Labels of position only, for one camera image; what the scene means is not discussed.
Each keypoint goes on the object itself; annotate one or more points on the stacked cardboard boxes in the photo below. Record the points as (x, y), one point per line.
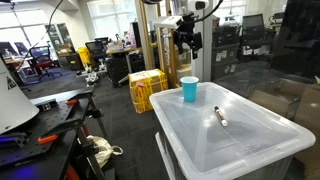
(183, 66)

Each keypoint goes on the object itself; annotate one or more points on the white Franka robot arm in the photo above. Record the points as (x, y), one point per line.
(198, 4)

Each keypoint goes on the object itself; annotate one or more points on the black cabinet under desk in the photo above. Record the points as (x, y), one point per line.
(117, 70)

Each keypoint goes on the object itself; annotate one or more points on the wooden top desk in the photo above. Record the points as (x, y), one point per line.
(125, 50)

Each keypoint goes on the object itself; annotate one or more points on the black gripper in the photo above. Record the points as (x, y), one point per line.
(186, 28)

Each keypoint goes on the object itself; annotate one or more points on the wooden frame post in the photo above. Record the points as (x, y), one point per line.
(145, 33)
(170, 56)

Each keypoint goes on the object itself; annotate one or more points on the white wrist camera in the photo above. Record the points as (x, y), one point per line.
(167, 22)

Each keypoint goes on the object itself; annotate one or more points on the blue plastic cup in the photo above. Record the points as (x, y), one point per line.
(189, 89)

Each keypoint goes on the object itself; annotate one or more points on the large clear plastic bin body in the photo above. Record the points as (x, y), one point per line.
(165, 156)

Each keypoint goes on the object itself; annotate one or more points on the white plastic bag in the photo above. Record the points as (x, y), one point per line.
(101, 150)

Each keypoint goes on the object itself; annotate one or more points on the dark filing cabinet with labels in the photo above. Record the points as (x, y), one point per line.
(228, 50)

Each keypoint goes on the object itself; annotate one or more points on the red black office chair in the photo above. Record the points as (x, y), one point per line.
(41, 61)

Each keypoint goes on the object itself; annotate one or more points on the black perforated robot table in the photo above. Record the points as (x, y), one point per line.
(30, 146)

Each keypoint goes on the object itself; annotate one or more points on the dark drawer unit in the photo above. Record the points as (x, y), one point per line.
(74, 61)

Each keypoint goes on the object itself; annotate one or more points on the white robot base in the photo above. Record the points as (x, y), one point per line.
(13, 103)

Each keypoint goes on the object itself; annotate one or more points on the black tall speaker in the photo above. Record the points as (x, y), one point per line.
(136, 35)

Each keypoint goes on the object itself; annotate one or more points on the dark marker pen white cap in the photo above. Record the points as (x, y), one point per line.
(220, 116)

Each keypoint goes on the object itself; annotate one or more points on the yellow bin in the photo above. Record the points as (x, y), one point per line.
(85, 57)

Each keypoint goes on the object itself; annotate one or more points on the clear plastic storage bin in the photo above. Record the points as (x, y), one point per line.
(233, 146)

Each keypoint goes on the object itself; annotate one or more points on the black mesh office chair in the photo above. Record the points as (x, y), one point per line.
(255, 28)

